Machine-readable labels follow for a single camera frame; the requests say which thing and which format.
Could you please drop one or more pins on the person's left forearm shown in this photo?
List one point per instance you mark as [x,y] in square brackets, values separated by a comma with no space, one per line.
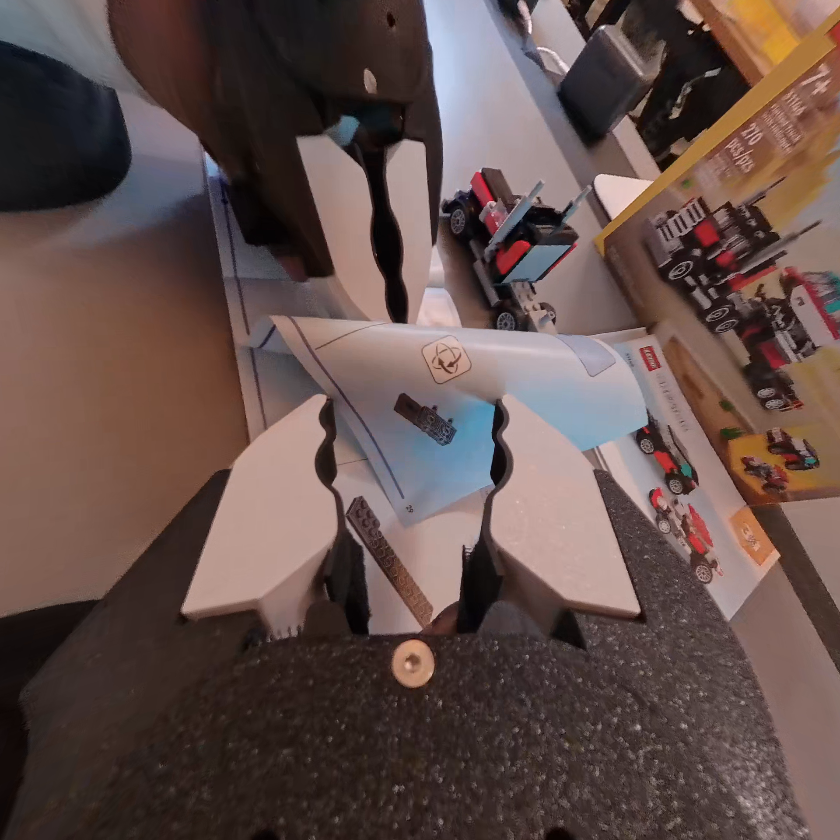
[53,33]

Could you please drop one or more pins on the red black lego vehicle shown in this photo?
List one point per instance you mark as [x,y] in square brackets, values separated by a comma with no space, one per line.
[519,250]

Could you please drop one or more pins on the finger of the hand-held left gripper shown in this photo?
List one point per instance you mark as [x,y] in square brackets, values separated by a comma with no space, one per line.
[335,210]
[418,197]

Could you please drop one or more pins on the lego set box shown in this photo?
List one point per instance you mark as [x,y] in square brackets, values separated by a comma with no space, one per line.
[735,263]

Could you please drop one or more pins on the black quilted pad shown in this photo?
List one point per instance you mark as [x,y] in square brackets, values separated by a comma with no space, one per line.
[33,683]
[59,131]

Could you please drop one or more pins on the person's left hand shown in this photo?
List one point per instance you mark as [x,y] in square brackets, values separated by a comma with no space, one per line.
[164,53]

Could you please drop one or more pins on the open lego instruction booklet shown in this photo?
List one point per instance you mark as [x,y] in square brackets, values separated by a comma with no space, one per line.
[525,374]

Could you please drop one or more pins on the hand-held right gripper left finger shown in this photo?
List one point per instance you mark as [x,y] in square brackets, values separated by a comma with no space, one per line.
[263,538]

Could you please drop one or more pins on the closed lego instruction booklet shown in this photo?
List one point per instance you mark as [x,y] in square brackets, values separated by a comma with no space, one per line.
[683,433]

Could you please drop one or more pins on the black box device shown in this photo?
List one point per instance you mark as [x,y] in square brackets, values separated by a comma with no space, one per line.
[604,79]

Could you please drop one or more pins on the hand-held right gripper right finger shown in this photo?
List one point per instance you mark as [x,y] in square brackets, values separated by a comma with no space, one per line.
[565,538]

